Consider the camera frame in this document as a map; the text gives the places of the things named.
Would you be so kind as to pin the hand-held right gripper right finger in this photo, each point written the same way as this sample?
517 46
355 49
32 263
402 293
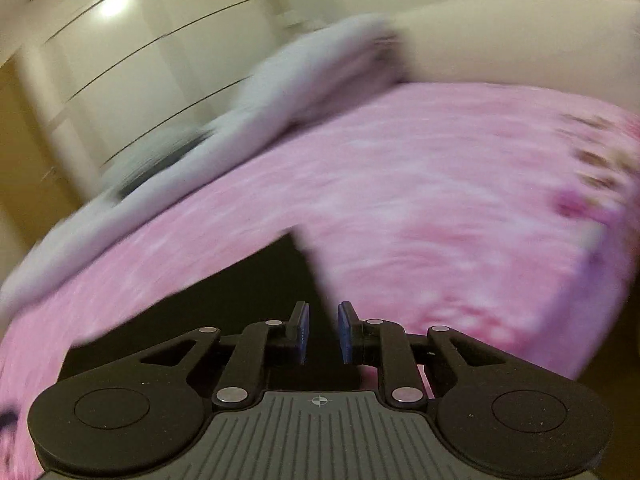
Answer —
344 335

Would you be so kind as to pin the black garment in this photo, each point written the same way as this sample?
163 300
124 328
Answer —
250 300

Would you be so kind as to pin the pink rose print blanket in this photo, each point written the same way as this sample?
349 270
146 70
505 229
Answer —
425 185

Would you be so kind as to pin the white quilted pillow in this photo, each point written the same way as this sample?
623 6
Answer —
500 45

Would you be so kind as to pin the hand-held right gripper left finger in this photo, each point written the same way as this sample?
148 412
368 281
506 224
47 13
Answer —
301 335

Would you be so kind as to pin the grey ribbed pillow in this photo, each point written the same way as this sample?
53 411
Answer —
160 160

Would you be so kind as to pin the white wardrobe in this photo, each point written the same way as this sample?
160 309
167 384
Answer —
150 35

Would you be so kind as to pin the grey striped duvet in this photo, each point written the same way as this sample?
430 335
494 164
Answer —
300 80

